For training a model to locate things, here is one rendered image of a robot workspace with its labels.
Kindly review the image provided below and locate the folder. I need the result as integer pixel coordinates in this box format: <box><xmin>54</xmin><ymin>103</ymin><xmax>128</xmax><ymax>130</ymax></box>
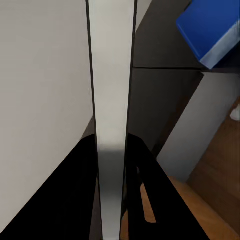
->
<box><xmin>175</xmin><ymin>0</ymin><xmax>240</xmax><ymax>69</ymax></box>

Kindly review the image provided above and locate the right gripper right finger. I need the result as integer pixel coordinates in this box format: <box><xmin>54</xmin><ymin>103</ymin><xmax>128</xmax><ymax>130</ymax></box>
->
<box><xmin>125</xmin><ymin>133</ymin><xmax>210</xmax><ymax>240</ymax></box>

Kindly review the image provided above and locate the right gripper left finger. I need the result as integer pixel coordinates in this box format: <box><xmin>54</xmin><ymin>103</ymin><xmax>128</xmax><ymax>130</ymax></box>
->
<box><xmin>0</xmin><ymin>133</ymin><xmax>98</xmax><ymax>240</ymax></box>

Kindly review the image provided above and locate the notebook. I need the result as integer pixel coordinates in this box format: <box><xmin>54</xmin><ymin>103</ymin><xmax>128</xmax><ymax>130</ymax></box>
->
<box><xmin>85</xmin><ymin>0</ymin><xmax>138</xmax><ymax>240</ymax></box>

